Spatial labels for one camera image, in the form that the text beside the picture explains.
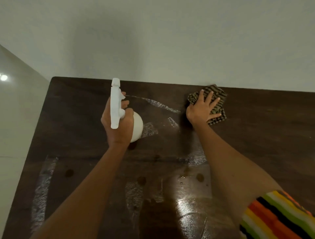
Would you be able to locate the person's right hand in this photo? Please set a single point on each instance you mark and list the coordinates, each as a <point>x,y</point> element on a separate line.
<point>199,113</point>

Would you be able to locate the person's left hand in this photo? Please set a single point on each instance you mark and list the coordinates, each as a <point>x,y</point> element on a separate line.
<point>118,130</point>

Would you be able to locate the person's left fingers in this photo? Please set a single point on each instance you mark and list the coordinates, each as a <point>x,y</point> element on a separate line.
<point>125,100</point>

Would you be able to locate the person's right little finger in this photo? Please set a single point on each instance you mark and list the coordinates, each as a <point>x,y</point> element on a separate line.
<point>215,116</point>

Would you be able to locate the person's right middle finger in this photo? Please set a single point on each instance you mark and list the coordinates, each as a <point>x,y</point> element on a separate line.
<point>209,98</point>

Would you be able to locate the striped brown cleaning cloth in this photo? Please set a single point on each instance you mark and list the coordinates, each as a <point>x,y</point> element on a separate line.
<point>216,98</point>

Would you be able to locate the white spray bottle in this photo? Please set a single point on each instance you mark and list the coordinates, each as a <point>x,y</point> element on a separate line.
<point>115,105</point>

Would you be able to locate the person's left forearm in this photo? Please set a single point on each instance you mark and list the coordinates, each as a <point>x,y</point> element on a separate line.
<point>81,197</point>

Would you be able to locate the person's right forearm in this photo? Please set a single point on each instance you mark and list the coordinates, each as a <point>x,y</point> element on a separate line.
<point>231,170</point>

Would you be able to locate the colourful striped sleeve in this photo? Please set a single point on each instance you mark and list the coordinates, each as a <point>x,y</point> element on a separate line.
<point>278,216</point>

